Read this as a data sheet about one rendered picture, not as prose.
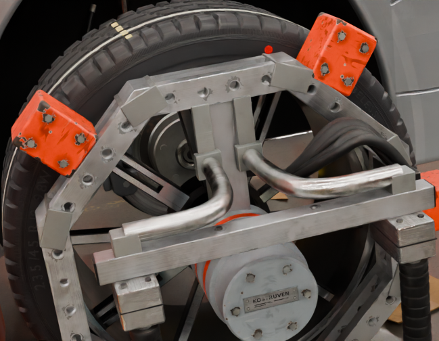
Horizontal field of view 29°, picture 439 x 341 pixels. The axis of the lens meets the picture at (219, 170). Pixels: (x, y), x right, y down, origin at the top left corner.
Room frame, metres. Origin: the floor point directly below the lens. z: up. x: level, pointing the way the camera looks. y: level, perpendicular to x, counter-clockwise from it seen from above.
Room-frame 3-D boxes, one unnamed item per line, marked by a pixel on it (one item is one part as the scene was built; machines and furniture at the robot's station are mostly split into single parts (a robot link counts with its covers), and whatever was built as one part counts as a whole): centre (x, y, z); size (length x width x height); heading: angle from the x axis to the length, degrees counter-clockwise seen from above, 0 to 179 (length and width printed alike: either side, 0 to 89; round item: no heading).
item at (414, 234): (0.96, -0.22, 0.93); 0.09 x 0.05 x 0.05; 12
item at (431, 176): (1.20, -0.32, 0.85); 0.09 x 0.08 x 0.07; 102
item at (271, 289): (1.06, -0.02, 0.85); 0.21 x 0.14 x 0.14; 12
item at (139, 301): (0.89, 0.12, 0.93); 0.09 x 0.05 x 0.05; 12
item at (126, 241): (0.99, 0.06, 1.03); 0.19 x 0.18 x 0.11; 12
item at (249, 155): (1.03, -0.13, 1.03); 0.19 x 0.18 x 0.11; 12
